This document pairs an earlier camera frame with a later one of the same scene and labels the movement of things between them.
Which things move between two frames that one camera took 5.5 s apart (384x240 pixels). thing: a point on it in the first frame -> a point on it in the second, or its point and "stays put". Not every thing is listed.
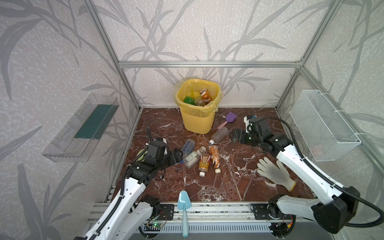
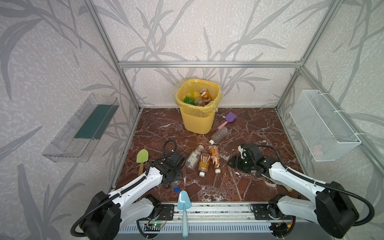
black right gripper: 242,137 -> 238,161
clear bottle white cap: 219,136 stays put
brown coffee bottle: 214,152 stays put
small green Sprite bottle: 189,100 stays put
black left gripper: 174,156 -> 173,175
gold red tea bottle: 204,162 stays put
